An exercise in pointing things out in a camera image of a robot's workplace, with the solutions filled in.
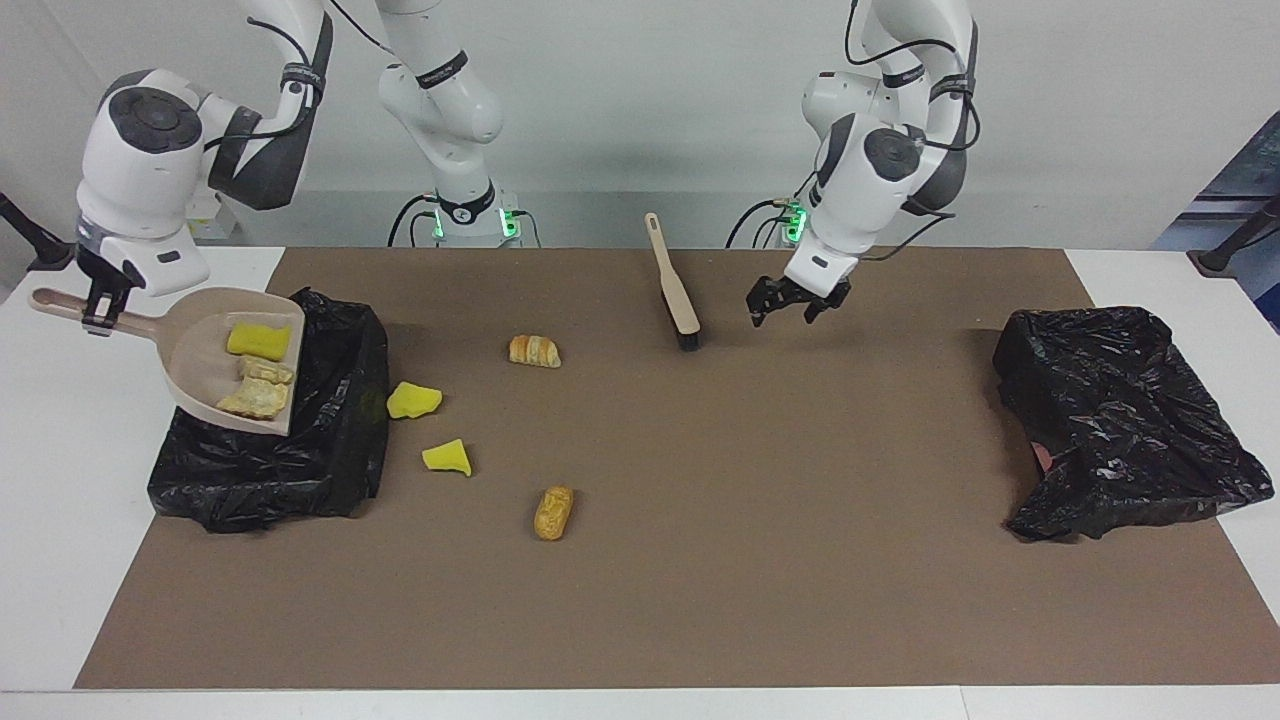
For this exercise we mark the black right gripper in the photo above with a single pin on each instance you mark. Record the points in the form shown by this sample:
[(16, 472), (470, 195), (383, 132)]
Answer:
[(105, 280)]

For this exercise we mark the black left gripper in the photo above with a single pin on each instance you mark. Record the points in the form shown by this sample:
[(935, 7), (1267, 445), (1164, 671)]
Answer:
[(815, 293)]

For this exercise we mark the beige plastic dustpan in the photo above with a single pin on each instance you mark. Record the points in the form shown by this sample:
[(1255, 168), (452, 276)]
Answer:
[(200, 350)]

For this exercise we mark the beige hand brush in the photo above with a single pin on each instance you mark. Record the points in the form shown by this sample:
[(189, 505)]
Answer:
[(672, 280)]

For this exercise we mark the yellow sponge piece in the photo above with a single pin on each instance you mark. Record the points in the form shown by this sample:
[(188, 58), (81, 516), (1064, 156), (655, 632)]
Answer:
[(447, 459), (258, 341), (412, 401)]

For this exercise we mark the pale bread chunk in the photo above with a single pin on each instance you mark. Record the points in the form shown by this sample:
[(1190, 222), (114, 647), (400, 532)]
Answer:
[(255, 399)]

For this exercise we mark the golden croissant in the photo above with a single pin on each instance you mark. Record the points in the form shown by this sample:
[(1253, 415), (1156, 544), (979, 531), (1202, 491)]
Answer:
[(268, 370), (534, 351)]

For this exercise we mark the brown oblong bread roll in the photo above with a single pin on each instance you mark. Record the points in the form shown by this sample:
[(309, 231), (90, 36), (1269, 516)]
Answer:
[(553, 512)]

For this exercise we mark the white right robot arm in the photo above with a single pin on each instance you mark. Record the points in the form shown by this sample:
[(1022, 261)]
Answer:
[(150, 170)]

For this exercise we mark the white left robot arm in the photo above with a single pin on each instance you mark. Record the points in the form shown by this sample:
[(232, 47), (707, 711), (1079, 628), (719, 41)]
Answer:
[(880, 190)]

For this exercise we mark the black bag lined trash bin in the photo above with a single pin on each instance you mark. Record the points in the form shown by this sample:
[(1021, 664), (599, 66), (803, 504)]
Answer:
[(300, 470), (1120, 420)]

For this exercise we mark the brown table mat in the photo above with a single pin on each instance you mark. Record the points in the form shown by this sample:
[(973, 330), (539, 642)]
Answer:
[(800, 600)]

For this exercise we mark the blue grey cabinet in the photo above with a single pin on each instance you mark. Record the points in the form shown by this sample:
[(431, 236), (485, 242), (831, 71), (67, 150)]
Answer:
[(1250, 175)]

